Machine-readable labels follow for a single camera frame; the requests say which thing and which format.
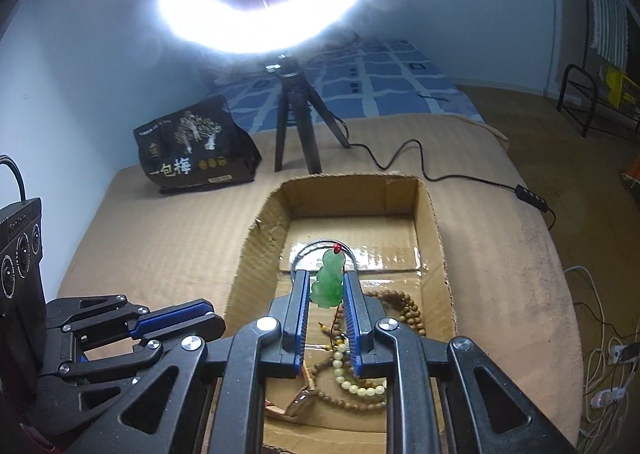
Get black tripod stand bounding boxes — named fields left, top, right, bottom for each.
left=263, top=54, right=351, bottom=175

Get black snack bag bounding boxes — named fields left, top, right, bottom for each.
left=132, top=95, right=263, bottom=196

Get black metal clothes rack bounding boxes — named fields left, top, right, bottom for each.
left=556, top=63, right=640, bottom=137

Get black inline cable switch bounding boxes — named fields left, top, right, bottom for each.
left=515, top=183, right=553, bottom=212

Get black ring light cable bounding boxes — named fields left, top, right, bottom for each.
left=320, top=112, right=558, bottom=230

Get white power strip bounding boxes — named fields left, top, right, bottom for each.
left=607, top=341, right=640, bottom=365

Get green jade pendant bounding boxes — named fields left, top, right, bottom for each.
left=310, top=244, right=346, bottom=309

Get cardboard box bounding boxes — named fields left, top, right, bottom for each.
left=214, top=174, right=458, bottom=454

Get small white plug socket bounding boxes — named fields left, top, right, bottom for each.
left=590, top=386, right=628, bottom=410

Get white cables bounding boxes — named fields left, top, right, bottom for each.
left=565, top=264, right=640, bottom=435

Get brown wooden bead necklace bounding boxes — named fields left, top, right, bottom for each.
left=307, top=288, right=426, bottom=410

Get cream bead bracelet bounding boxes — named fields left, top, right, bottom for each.
left=330, top=339, right=388, bottom=397

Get silver bangle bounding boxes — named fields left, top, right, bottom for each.
left=289, top=240, right=358, bottom=280

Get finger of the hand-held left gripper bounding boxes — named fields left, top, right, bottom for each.
left=37, top=313, right=227, bottom=415
left=45, top=293, right=215, bottom=335

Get striped towel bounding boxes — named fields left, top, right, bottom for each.
left=587, top=0, right=628, bottom=70

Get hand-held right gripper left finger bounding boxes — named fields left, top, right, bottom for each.
left=65, top=269, right=312, bottom=454

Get gold wristwatch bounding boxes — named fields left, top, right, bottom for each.
left=265, top=381, right=321, bottom=420

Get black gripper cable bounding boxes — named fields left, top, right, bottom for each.
left=0, top=155, right=27, bottom=201

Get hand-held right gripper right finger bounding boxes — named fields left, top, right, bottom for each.
left=342, top=270, right=576, bottom=454

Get yellow box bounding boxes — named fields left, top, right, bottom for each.
left=602, top=67, right=640, bottom=115

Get blue patterned bedsheet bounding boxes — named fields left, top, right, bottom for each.
left=202, top=32, right=506, bottom=140

